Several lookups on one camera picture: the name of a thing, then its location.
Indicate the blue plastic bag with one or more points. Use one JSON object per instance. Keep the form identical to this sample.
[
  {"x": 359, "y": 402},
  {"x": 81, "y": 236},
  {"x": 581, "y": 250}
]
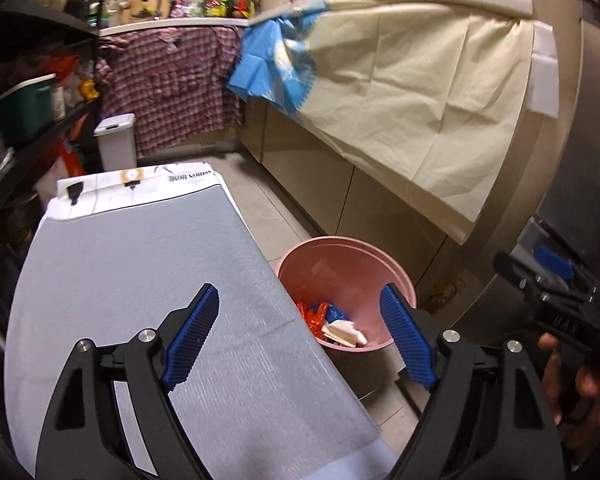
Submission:
[{"x": 336, "y": 311}]

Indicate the white labelled jar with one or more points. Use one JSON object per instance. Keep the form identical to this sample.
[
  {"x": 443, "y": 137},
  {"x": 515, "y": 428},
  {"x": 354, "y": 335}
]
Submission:
[{"x": 58, "y": 102}]

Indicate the black spice rack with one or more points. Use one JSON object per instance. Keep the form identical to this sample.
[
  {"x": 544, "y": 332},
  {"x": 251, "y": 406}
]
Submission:
[{"x": 230, "y": 5}]

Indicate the orange red sack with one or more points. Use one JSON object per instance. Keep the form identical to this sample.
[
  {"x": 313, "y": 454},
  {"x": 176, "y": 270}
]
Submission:
[{"x": 72, "y": 160}]

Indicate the beige napkin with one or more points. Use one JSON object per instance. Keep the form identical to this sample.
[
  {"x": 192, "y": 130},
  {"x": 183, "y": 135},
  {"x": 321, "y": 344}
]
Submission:
[{"x": 345, "y": 334}]

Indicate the pink plaid shirt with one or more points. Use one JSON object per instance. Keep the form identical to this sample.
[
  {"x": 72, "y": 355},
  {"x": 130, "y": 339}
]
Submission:
[{"x": 170, "y": 90}]

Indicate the black shelf rack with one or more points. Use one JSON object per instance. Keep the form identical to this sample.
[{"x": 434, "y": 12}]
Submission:
[{"x": 30, "y": 15}]

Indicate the beige kitchen counter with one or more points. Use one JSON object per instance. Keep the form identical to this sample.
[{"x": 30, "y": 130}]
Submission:
[{"x": 305, "y": 160}]

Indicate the cream cloth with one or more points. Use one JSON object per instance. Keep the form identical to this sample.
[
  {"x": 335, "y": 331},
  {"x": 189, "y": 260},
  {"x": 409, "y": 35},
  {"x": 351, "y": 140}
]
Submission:
[{"x": 405, "y": 110}]

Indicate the blue cloth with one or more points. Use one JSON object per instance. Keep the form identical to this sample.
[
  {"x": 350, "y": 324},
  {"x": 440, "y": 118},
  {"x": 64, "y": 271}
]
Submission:
[{"x": 260, "y": 70}]

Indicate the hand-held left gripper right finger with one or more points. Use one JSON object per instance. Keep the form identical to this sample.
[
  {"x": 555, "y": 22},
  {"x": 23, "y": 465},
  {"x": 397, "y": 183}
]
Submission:
[{"x": 410, "y": 340}]

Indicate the white sheet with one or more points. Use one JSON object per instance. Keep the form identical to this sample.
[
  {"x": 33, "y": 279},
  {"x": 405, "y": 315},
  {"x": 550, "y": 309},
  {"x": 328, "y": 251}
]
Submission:
[{"x": 545, "y": 75}]

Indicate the steel refrigerator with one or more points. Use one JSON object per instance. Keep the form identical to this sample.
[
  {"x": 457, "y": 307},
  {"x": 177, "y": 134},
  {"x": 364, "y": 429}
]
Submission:
[{"x": 595, "y": 110}]

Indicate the white folding table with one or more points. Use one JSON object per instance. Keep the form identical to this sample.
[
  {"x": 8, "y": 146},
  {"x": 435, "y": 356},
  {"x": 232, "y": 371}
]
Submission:
[{"x": 110, "y": 185}]

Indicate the white lidded bin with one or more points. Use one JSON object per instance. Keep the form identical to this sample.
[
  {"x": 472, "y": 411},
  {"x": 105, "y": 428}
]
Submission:
[{"x": 115, "y": 147}]

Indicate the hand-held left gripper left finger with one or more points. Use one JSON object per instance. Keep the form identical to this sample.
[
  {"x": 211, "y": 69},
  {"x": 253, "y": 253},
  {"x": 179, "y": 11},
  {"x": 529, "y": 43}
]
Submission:
[{"x": 190, "y": 340}]

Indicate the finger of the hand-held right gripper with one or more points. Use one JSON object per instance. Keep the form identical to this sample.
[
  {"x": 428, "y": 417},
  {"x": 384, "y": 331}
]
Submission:
[
  {"x": 520, "y": 280},
  {"x": 555, "y": 262}
]

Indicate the person's right hand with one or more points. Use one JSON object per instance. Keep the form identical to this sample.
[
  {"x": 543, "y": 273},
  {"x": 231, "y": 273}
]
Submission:
[{"x": 595, "y": 385}]

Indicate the orange plastic bag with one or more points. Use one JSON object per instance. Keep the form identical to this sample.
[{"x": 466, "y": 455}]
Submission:
[{"x": 62, "y": 67}]

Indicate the red plastic bag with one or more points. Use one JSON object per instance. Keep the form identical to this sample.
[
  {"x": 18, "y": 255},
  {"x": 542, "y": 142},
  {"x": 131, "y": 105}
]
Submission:
[{"x": 312, "y": 317}]

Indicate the yellow packet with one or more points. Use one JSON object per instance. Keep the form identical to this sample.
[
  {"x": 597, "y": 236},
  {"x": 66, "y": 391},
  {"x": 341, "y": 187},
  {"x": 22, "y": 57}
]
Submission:
[{"x": 89, "y": 90}]

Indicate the pink plastic bin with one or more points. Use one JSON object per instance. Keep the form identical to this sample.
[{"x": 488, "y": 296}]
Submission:
[{"x": 340, "y": 270}]

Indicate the green storage box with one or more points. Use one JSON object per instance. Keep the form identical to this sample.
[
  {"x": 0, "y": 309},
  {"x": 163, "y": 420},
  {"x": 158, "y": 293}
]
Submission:
[{"x": 22, "y": 110}]

